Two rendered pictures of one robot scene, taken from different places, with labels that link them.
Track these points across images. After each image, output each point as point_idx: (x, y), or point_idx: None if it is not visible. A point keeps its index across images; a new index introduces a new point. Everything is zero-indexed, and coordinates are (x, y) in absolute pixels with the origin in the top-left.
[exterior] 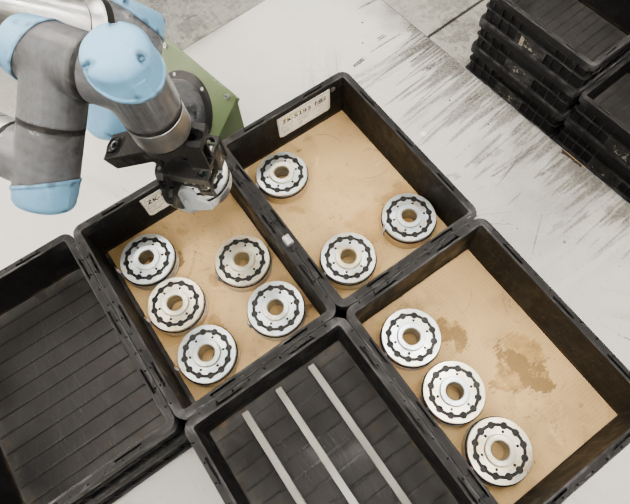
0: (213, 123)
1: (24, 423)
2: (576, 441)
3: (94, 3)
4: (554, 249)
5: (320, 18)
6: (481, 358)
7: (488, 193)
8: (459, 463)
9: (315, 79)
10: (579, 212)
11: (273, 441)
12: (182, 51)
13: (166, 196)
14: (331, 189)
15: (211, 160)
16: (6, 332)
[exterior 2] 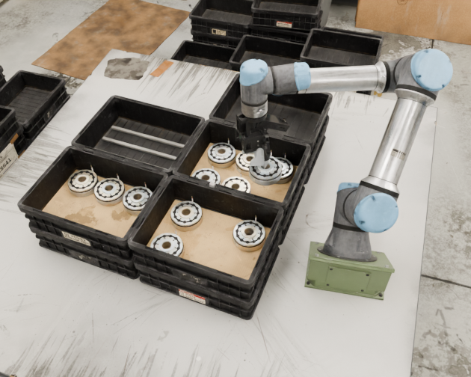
0: (318, 251)
1: (273, 111)
2: (49, 205)
3: (382, 183)
4: (78, 323)
5: None
6: (102, 213)
7: (134, 338)
8: (96, 153)
9: (303, 358)
10: (68, 357)
11: (176, 148)
12: (370, 265)
13: None
14: (220, 247)
15: (238, 131)
16: (311, 126)
